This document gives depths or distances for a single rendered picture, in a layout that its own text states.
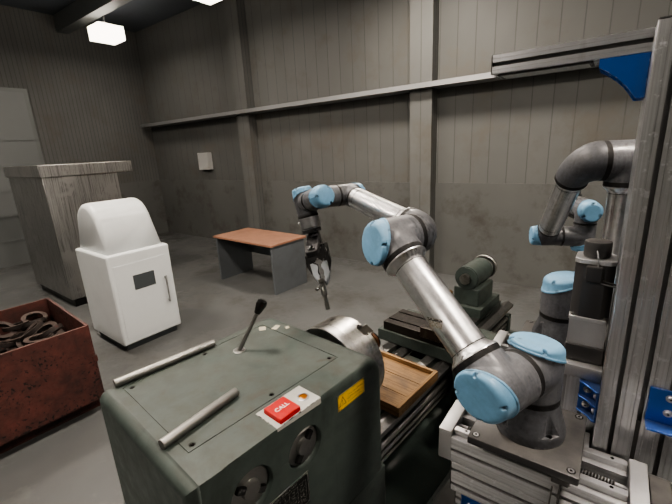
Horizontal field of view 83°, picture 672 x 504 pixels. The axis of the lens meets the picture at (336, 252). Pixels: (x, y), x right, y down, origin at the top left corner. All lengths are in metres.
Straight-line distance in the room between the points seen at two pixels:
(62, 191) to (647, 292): 5.61
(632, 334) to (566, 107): 4.19
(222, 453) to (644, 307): 0.94
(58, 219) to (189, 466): 5.08
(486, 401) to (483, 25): 4.93
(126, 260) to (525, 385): 3.69
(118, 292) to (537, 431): 3.69
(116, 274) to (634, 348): 3.81
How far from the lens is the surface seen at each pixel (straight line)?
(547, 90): 5.16
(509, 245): 5.33
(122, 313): 4.19
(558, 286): 1.39
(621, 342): 1.10
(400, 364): 1.78
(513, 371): 0.87
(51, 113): 9.56
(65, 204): 5.78
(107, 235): 4.13
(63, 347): 3.27
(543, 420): 1.02
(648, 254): 1.03
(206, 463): 0.87
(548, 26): 5.26
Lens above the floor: 1.83
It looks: 15 degrees down
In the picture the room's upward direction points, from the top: 3 degrees counter-clockwise
